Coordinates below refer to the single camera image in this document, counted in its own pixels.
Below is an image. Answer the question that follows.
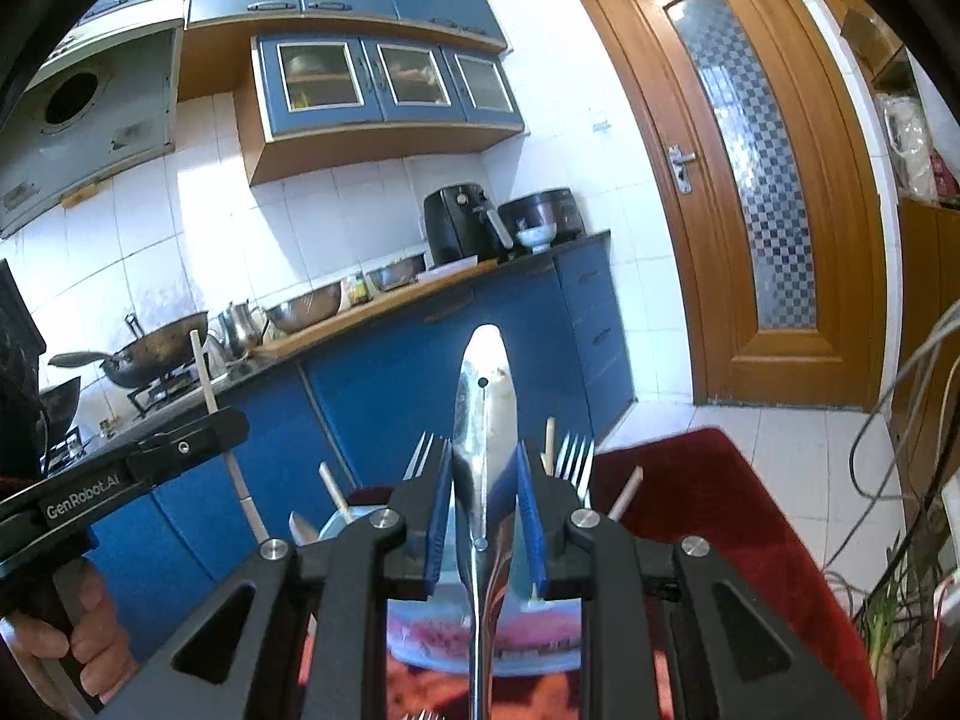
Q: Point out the stainless steel fork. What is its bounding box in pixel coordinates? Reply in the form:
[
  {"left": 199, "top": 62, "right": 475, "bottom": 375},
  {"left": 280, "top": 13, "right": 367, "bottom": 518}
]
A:
[{"left": 553, "top": 431, "right": 597, "bottom": 507}]

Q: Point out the red packet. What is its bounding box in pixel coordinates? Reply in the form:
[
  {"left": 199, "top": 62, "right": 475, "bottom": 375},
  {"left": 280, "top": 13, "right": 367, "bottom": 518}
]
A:
[{"left": 930, "top": 154, "right": 960, "bottom": 203}]

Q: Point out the blue kitchen base cabinet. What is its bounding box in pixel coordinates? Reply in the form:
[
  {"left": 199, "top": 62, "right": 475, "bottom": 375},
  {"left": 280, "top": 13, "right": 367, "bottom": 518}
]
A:
[{"left": 75, "top": 240, "right": 638, "bottom": 638}]

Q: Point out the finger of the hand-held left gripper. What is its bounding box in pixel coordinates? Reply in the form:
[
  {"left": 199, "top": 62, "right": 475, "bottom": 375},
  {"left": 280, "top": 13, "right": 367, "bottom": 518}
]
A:
[{"left": 0, "top": 409, "right": 250, "bottom": 563}]

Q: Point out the red floral blanket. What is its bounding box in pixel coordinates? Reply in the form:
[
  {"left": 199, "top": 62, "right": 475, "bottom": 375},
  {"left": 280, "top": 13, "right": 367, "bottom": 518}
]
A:
[{"left": 300, "top": 427, "right": 882, "bottom": 720}]

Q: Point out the dark wok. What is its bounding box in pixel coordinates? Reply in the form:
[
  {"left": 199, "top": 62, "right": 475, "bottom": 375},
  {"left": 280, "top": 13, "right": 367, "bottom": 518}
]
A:
[{"left": 49, "top": 311, "right": 211, "bottom": 389}]

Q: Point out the white tray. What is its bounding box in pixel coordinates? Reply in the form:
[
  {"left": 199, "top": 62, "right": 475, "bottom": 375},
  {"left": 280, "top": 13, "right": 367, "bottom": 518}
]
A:
[{"left": 416, "top": 255, "right": 481, "bottom": 284}]

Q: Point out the stainless steel colander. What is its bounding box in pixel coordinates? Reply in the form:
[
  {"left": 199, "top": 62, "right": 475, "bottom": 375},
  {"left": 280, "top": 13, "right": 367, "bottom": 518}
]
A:
[{"left": 264, "top": 283, "right": 344, "bottom": 335}]

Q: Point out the black air fryer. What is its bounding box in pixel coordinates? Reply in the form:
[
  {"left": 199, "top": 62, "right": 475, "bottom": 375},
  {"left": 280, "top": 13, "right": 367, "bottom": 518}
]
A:
[{"left": 422, "top": 184, "right": 515, "bottom": 267}]

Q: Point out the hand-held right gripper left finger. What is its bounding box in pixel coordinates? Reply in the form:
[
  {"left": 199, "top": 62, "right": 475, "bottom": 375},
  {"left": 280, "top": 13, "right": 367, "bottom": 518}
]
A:
[{"left": 112, "top": 439, "right": 455, "bottom": 720}]

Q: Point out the white plastic bag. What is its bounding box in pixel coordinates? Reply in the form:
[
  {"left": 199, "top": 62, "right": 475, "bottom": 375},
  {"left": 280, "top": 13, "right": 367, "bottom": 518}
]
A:
[{"left": 881, "top": 94, "right": 938, "bottom": 200}]

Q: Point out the stainless steel spoon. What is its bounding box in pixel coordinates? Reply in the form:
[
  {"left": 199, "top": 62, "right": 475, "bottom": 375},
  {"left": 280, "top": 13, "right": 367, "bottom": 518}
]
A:
[{"left": 450, "top": 324, "right": 520, "bottom": 720}]

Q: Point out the wooden door with glass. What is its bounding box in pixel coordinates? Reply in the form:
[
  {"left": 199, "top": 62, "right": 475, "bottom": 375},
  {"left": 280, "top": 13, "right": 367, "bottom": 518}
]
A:
[{"left": 568, "top": 0, "right": 890, "bottom": 410}]

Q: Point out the gas stove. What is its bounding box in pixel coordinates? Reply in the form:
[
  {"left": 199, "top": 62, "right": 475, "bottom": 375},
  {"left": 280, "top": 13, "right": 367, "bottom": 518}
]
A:
[{"left": 124, "top": 364, "right": 226, "bottom": 421}]

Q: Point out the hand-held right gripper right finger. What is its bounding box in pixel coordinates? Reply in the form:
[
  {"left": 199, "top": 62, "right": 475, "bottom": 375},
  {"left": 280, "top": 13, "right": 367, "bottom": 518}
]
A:
[{"left": 514, "top": 441, "right": 863, "bottom": 720}]

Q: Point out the glass-front blue wall cabinet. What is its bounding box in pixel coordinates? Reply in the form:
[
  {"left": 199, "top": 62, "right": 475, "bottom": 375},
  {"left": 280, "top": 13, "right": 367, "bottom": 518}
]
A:
[{"left": 236, "top": 34, "right": 526, "bottom": 185}]

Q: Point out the grey range hood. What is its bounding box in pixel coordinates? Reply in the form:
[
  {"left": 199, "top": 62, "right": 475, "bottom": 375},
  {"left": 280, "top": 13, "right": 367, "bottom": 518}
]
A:
[{"left": 0, "top": 15, "right": 185, "bottom": 241}]

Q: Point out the stainless steel teapot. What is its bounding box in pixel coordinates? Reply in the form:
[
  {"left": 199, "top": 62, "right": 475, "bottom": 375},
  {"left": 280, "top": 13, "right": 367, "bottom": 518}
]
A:
[{"left": 217, "top": 301, "right": 267, "bottom": 361}]

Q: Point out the metal door handle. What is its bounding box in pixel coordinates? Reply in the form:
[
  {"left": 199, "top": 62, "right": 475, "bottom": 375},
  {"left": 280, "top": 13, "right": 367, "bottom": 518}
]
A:
[{"left": 666, "top": 144, "right": 698, "bottom": 196}]

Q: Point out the light blue utensil box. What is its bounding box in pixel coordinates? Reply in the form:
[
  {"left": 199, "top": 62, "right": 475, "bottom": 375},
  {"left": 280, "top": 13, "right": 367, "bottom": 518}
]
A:
[{"left": 319, "top": 506, "right": 586, "bottom": 672}]

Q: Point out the brown cardboard box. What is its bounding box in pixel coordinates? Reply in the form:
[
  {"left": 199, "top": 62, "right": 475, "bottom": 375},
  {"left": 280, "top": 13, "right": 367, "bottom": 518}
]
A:
[{"left": 840, "top": 7, "right": 901, "bottom": 76}]

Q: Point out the thin grey cable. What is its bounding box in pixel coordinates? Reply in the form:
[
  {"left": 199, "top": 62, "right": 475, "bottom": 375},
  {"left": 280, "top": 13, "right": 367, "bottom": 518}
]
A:
[{"left": 825, "top": 307, "right": 960, "bottom": 616}]

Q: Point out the wooden shelf unit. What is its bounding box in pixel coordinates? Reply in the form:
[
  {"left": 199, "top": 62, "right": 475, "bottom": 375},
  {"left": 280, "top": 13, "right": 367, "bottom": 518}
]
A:
[{"left": 840, "top": 0, "right": 960, "bottom": 541}]

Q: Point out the green plant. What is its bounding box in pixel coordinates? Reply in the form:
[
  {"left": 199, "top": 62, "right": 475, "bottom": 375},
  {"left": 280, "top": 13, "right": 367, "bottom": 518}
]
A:
[{"left": 855, "top": 532, "right": 946, "bottom": 683}]

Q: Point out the person's left hand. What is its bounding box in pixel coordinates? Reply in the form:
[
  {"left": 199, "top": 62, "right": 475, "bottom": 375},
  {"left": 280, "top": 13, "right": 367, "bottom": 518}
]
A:
[{"left": 0, "top": 561, "right": 142, "bottom": 720}]

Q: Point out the stainless steel basin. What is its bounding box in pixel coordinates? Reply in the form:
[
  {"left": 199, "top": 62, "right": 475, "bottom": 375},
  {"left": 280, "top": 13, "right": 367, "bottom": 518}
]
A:
[{"left": 367, "top": 253, "right": 428, "bottom": 292}]

